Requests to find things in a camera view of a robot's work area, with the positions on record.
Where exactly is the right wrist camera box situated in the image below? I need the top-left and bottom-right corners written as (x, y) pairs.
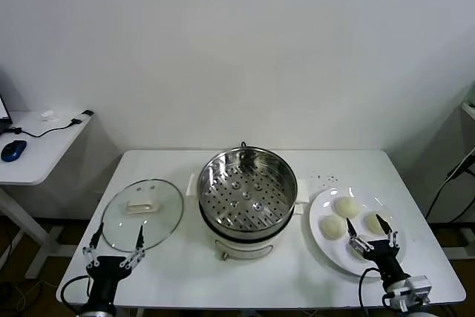
top-left (404, 275), bottom-right (432, 304)

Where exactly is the stainless steel steamer basket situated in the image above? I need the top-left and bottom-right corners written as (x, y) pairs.
top-left (197, 148), bottom-right (299, 238)

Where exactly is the blue computer mouse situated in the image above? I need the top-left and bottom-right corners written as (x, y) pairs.
top-left (0, 139), bottom-right (28, 163)

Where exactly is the black desk cable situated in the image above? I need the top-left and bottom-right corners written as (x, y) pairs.
top-left (0, 118), bottom-right (82, 138)

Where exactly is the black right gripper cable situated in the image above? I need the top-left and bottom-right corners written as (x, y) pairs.
top-left (358, 267), bottom-right (387, 311)

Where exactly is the glass pot lid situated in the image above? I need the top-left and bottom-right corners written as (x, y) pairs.
top-left (100, 178), bottom-right (185, 252)

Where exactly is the white shelf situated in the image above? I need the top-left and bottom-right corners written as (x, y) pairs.
top-left (461, 101), bottom-right (475, 128)

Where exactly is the white side desk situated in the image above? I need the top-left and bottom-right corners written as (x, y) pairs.
top-left (0, 110), bottom-right (96, 280)

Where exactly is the white electric cooker pot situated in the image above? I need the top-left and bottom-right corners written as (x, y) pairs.
top-left (185, 174), bottom-right (309, 261)

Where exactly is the white work table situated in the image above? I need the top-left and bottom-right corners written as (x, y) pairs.
top-left (55, 148), bottom-right (468, 310)

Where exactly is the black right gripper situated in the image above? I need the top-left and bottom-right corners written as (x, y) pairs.
top-left (347, 213), bottom-right (405, 287)

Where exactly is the black wall power cable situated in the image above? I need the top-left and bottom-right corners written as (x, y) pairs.
top-left (425, 145), bottom-right (475, 221)

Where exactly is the black laptop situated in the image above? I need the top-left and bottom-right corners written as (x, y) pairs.
top-left (0, 94), bottom-right (14, 135)

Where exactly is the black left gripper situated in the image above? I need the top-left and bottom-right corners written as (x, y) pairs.
top-left (82, 222), bottom-right (146, 304)

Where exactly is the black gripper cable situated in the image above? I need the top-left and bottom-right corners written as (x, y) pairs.
top-left (358, 267), bottom-right (387, 311)
top-left (60, 275), bottom-right (92, 307)

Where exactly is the white round plate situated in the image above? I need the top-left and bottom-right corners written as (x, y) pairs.
top-left (308, 186), bottom-right (407, 277)

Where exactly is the black floor cable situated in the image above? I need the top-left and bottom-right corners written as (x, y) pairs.
top-left (0, 218), bottom-right (23, 313)

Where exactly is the white steamed baozi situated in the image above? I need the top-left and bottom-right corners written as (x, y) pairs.
top-left (333, 195), bottom-right (360, 219)
top-left (320, 215), bottom-right (347, 240)
top-left (361, 212), bottom-right (389, 236)
top-left (348, 244), bottom-right (368, 261)

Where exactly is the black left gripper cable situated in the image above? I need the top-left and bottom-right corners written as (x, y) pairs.
top-left (60, 275), bottom-right (92, 307)

